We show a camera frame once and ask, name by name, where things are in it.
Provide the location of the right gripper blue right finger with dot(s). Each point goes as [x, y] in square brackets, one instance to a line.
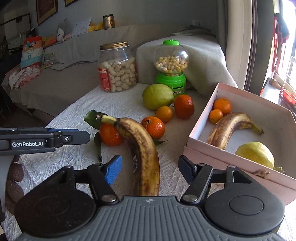
[198, 177]

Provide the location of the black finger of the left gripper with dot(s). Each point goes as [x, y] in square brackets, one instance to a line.
[71, 138]

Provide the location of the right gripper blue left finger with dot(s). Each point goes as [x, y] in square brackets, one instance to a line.
[101, 177]

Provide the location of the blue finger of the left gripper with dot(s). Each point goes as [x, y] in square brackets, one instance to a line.
[64, 130]

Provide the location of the mandarin with leaf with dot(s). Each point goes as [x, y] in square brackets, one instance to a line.
[109, 135]

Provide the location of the spotted banana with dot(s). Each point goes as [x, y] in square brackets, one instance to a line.
[222, 132]
[145, 158]

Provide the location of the green pear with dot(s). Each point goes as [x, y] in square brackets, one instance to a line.
[157, 95]
[259, 153]

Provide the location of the small orange mandarin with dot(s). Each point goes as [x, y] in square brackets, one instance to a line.
[215, 116]

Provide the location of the mandarin with stem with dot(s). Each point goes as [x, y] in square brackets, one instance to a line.
[154, 126]

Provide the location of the dark orange mandarin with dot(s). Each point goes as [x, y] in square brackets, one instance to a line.
[184, 106]

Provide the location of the small kumquat orange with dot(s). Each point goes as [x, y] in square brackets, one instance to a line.
[165, 114]

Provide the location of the large front mandarin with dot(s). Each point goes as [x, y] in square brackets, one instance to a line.
[223, 105]

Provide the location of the grey covered sofa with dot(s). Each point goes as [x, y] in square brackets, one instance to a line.
[75, 73]

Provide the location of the glass jar of peanuts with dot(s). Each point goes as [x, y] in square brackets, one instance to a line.
[116, 67]

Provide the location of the pink cardboard box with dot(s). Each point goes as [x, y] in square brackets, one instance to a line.
[279, 136]

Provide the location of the green candy dispenser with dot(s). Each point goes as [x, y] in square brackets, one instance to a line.
[171, 60]

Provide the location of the red plastic basin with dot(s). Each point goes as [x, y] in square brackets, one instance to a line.
[288, 96]

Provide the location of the brass tin can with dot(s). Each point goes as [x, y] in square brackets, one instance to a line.
[108, 21]

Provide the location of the beige curtain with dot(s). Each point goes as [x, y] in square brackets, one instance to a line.
[237, 36]

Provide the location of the framed wall picture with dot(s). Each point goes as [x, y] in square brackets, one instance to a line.
[45, 9]

